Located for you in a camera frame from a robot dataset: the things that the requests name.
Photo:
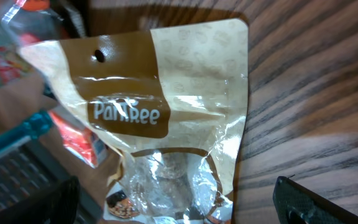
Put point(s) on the white long pouch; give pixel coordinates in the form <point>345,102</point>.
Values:
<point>171,102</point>

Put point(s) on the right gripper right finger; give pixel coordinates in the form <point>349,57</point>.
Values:
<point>295,204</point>

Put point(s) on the black red snack wrapper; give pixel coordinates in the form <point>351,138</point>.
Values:
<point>31,21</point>

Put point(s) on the grey plastic mesh basket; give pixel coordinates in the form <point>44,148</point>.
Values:
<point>27,169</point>

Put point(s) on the red snack packet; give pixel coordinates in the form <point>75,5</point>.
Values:
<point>78,139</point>

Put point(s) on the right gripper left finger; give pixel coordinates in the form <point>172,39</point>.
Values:
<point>57,204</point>

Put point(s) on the blue mouthwash bottle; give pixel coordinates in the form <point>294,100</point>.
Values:
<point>30,129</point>

